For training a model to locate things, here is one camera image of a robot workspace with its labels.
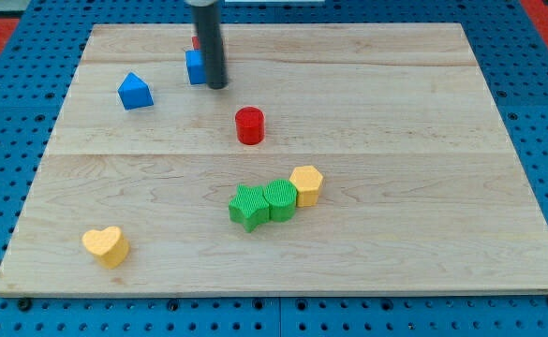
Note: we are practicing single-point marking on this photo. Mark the blue cube block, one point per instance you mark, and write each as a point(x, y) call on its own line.
point(195, 67)

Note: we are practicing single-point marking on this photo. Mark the green star block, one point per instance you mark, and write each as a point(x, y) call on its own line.
point(249, 207)

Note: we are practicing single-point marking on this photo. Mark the red star block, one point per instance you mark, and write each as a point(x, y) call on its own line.
point(195, 42)

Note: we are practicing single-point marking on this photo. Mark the green cylinder block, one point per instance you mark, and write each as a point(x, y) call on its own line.
point(281, 196)

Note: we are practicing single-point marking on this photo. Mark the yellow hexagon block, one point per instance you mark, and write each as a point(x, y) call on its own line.
point(308, 182)

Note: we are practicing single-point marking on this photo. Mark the red cylinder block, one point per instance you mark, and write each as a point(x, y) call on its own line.
point(250, 125)

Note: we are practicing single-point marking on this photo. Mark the light wooden board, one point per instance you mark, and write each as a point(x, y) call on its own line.
point(423, 193)

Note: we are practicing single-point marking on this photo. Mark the blue triangular prism block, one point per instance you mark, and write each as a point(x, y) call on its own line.
point(134, 92)

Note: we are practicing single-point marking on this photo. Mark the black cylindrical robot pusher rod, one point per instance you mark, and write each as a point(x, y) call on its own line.
point(207, 21)

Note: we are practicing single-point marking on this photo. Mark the yellow heart block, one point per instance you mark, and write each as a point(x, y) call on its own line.
point(108, 246)

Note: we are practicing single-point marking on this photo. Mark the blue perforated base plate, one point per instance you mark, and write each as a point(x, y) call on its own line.
point(37, 66)

